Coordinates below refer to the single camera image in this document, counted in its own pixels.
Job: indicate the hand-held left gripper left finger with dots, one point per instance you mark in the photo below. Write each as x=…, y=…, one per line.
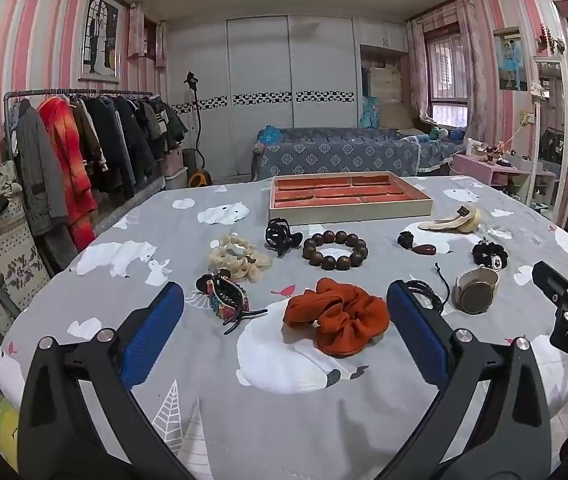
x=156, y=330

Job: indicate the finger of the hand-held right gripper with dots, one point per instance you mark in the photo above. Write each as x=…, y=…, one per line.
x=551, y=282

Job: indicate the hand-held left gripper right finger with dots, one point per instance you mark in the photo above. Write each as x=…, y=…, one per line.
x=416, y=325

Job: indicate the orange scrunchie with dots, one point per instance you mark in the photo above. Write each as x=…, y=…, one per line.
x=343, y=325

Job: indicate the black scrunchie with flower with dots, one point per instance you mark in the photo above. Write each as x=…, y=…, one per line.
x=483, y=252

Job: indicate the colourful patterned hair claw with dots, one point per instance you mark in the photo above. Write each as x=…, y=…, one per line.
x=226, y=300

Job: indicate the cream satin scrunchie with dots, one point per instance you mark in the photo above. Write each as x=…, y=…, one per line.
x=229, y=260

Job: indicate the beige fabric hair clip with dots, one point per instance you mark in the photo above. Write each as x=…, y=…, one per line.
x=448, y=223

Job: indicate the cream tray with orange lining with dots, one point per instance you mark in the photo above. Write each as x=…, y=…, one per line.
x=348, y=212

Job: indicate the standing mirror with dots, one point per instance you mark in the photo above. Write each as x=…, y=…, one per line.
x=551, y=145

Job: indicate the pink desk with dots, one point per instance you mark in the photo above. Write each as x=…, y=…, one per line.
x=468, y=165

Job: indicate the white storage bin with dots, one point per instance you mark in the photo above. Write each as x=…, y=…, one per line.
x=176, y=177

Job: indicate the black hair claw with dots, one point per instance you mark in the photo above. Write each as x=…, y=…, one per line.
x=279, y=235

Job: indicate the garment steamer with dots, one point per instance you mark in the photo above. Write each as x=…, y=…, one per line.
x=199, y=175

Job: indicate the dotted floral cloth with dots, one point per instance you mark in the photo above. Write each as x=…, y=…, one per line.
x=4, y=250

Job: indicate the bed with blue patterned cover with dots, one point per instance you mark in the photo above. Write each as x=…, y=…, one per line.
x=339, y=152

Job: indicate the row of hanging clothes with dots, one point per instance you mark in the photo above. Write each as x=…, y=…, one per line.
x=64, y=160

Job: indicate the red artificial flowers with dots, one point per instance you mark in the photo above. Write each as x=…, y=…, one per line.
x=551, y=40

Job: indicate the pink curtain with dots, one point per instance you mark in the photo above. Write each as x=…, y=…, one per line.
x=473, y=60

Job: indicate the window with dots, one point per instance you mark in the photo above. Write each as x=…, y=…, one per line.
x=443, y=75

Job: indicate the metal clothes rack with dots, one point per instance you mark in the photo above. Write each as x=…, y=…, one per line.
x=64, y=92

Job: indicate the white sliding wardrobe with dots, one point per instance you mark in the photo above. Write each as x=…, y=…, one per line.
x=264, y=60

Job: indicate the wall poster with blue dress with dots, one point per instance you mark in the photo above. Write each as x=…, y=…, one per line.
x=508, y=60

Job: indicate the framed wall poster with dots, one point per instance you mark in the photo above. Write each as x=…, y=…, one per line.
x=99, y=35

